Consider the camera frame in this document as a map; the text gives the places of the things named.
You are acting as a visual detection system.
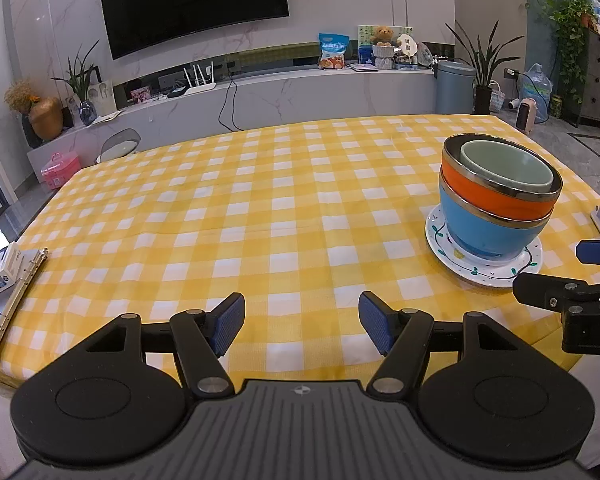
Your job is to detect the dried flowers in dark vase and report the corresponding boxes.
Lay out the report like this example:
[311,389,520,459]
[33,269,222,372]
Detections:
[4,78,43,148]

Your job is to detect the white plate with fruit drawings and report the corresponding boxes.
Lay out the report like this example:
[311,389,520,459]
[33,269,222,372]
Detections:
[425,203,543,288]

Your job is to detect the green picture book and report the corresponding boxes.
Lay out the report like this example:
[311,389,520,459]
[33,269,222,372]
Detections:
[357,24,413,66]

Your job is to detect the pink space heater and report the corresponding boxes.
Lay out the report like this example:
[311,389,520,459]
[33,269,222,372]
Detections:
[515,98,540,134]

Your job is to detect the metal ring binder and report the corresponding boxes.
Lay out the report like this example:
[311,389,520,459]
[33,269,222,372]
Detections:
[0,247,49,366]

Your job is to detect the white marble television console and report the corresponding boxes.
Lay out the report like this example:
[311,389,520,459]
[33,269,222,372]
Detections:
[26,62,438,171]

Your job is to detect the green plant in blue vase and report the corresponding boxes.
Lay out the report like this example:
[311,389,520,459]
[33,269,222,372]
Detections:
[51,40,101,127]

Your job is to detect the yellow checked tablecloth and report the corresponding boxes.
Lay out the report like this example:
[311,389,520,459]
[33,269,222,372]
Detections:
[0,114,600,388]

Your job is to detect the pink plastic storage box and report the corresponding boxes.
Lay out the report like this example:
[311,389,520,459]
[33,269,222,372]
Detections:
[41,152,81,190]

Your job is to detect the leafy pothos plant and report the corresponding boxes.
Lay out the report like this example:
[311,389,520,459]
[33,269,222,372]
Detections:
[540,0,598,106]

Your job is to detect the blue snack bag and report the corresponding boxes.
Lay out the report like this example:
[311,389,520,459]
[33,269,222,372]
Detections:
[318,33,351,71]

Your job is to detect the grey round stool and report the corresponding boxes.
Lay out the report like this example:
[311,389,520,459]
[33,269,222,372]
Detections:
[96,128,142,163]

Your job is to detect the tall potted green plant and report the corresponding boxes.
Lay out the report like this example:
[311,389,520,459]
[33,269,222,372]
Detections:
[445,20,523,115]

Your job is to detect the green ceramic bowl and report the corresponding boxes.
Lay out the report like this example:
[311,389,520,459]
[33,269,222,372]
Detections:
[460,140,556,196]

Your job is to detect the white wrapped pot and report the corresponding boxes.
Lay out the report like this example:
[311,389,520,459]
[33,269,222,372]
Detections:
[373,44,396,70]

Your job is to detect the white wifi router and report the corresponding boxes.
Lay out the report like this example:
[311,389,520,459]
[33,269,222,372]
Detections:
[182,61,217,97]

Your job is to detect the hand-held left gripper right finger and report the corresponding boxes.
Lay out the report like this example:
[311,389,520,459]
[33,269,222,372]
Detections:
[358,291,523,398]

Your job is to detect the black power cable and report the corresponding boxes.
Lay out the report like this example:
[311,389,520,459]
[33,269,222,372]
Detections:
[217,77,243,133]

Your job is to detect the orange steel-lined bowl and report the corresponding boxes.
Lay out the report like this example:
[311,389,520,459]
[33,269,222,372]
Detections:
[440,133,564,221]

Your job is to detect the white cardboard box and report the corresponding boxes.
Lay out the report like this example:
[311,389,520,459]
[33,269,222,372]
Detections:
[0,242,35,306]

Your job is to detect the blue-grey trash can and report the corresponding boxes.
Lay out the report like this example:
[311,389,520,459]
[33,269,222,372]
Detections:
[435,60,477,116]

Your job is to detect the black wall television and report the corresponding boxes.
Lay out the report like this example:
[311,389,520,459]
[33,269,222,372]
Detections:
[98,0,290,61]

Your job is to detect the large blue water jug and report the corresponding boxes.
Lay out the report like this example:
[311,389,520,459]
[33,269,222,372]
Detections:
[520,63,553,123]

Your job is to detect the blue steel-lined bowl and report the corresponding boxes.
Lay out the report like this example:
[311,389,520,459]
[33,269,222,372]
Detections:
[438,172,553,259]

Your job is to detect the white drawing card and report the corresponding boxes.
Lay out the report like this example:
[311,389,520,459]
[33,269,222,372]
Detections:
[89,80,117,117]

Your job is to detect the gold round vase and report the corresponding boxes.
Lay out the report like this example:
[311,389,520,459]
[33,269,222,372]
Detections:
[28,96,64,141]

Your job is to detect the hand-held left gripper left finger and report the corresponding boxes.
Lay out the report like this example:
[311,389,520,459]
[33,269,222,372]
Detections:
[77,292,246,398]

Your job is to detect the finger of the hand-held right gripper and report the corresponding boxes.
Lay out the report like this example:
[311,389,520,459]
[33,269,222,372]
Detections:
[576,240,600,264]
[511,272,600,312]

